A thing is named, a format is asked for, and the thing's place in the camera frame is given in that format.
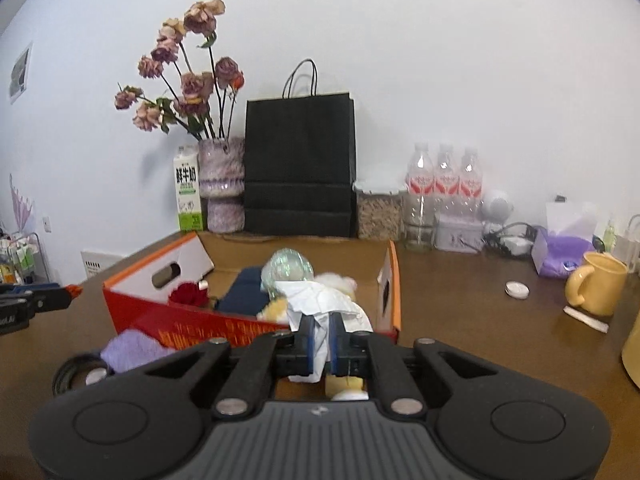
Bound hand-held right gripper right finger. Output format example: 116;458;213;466
330;312;498;420

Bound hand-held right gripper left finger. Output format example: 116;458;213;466
145;316;317;420

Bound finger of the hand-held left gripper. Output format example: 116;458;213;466
0;282;62;295
0;287;72;317

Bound white tissue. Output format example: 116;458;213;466
274;280;375;383

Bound yellow white plush toy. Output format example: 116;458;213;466
256;272;358;323

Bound clear plastic bag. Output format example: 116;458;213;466
260;248;314;301

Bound navy zip case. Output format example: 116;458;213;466
217;266;273;317

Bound red cardboard box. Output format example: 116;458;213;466
102;232;402;356

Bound purple knit pouch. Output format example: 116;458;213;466
100;329;176;376

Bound red rose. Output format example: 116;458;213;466
169;282;211;308

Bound brown wooden desktop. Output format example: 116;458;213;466
0;230;640;480

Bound metal storage rack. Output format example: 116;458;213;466
0;230;51;286

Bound clear snack container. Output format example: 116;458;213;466
352;178;407;241

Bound white tin box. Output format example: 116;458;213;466
434;212;485;253

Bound white green milk carton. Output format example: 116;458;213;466
172;145;204;233

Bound black paper bag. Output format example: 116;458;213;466
243;59;357;238

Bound purple textured vase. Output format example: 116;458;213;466
197;137;247;233

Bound white round desk robot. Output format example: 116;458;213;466
481;190;513;236

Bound purple tissue pack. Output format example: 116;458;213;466
531;201;598;279

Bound white paper stick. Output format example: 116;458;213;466
563;306;610;334

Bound dried pink flowers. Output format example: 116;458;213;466
114;0;246;141

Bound yellow mug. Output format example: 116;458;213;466
565;252;628;317

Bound yellow thermos jug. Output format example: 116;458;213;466
621;310;640;391

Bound white wall vent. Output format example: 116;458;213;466
80;250;123;281

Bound black coiled cable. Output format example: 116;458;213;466
51;353;113;398

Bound white power adapter with cord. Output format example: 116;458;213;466
482;222;538;259

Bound wall poster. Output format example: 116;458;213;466
7;42;33;105

